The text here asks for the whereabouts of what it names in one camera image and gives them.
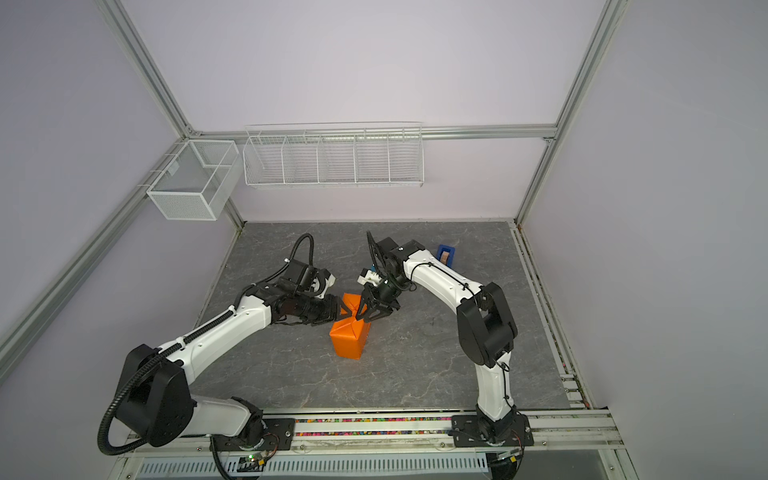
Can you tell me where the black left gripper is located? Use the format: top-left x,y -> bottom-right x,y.
294,293 -> 352,326

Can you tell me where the orange wrapping paper sheet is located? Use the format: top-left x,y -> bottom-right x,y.
329,293 -> 371,360

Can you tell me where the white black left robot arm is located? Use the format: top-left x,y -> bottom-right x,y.
96,233 -> 344,456

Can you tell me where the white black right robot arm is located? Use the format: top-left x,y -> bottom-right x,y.
357,232 -> 518,443

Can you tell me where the blue tape dispenser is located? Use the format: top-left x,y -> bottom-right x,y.
437,244 -> 455,268

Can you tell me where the white mesh side basket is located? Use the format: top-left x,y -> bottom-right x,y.
148,140 -> 244,221

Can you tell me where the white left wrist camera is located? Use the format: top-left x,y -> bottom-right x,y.
309,269 -> 336,299

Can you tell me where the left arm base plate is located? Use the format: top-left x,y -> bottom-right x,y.
213,417 -> 296,453

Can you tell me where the white wire wall shelf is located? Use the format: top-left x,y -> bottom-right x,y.
243,122 -> 425,188

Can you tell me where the white vented cable duct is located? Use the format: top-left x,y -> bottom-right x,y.
133,453 -> 490,479

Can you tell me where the aluminium front rail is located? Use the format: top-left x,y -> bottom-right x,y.
119,409 -> 625,460

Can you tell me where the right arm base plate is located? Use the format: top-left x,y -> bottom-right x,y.
448,410 -> 535,447

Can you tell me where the aluminium corner frame post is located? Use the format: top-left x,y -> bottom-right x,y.
94,0 -> 197,139

